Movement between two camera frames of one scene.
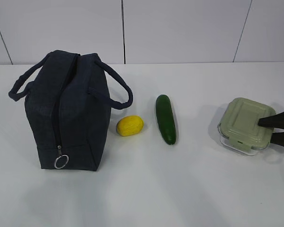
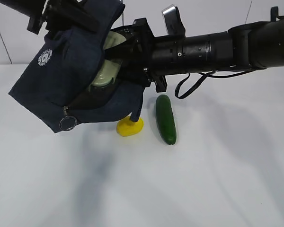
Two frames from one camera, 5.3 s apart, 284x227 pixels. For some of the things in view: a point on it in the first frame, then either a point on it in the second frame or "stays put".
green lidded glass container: x=238 y=129 to x=111 y=67
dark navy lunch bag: x=67 y=99 to x=54 y=82
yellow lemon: x=129 y=125 stays put
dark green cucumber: x=165 y=119 stays put
